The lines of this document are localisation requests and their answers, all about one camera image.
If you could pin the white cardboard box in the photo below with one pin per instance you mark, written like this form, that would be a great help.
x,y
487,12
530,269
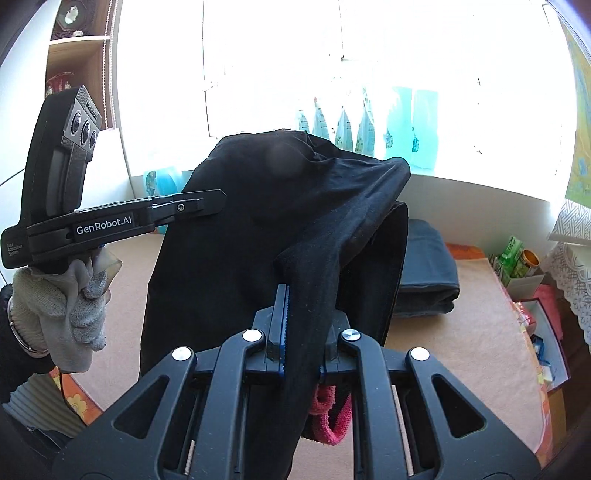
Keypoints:
x,y
549,323

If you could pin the pink knitted cloth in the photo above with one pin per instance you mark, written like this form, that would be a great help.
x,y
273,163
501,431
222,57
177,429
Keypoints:
x,y
332,415

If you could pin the yellow green printed curtain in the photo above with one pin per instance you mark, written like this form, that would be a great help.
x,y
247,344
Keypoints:
x,y
581,115

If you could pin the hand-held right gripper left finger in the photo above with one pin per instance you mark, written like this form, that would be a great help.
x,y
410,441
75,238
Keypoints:
x,y
282,323

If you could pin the orange floral bed sheet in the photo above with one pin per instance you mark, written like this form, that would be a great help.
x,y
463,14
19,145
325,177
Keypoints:
x,y
78,397

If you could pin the red vase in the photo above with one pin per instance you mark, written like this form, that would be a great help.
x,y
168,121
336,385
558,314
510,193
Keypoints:
x,y
59,84

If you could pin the person's left forearm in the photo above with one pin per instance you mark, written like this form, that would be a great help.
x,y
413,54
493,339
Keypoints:
x,y
18,360

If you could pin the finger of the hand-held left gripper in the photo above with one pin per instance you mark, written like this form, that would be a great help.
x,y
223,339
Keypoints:
x,y
194,206

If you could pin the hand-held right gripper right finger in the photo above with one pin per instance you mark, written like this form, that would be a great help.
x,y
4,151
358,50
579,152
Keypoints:
x,y
369,369

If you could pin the person's left hand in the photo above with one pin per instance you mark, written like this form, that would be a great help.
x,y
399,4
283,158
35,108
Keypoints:
x,y
69,314

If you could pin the teal patterned curtain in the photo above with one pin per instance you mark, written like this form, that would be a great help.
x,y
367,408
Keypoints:
x,y
397,129

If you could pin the wooden shelf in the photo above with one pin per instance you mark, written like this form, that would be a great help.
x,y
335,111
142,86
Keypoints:
x,y
78,55

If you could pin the green packet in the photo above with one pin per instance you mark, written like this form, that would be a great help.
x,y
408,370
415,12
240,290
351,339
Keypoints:
x,y
511,254

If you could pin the folded dark grey garment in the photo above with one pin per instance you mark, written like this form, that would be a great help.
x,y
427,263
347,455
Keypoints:
x,y
429,267

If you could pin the teal plastic pouch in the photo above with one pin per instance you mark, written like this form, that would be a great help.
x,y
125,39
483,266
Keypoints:
x,y
161,182

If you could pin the white lace cloth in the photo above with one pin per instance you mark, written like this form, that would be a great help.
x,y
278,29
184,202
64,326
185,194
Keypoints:
x,y
575,277

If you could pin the black pants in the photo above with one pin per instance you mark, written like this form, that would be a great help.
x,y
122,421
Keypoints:
x,y
258,230

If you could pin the white ribbed panel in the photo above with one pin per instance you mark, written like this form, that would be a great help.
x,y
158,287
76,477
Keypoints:
x,y
30,392

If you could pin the dark framed ornament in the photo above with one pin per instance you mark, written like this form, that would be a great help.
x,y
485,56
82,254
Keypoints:
x,y
69,16

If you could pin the pink fleece blanket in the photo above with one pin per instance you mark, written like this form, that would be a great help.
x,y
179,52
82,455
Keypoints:
x,y
461,350

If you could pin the gold tin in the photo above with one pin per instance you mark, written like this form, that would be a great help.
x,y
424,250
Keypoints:
x,y
530,263

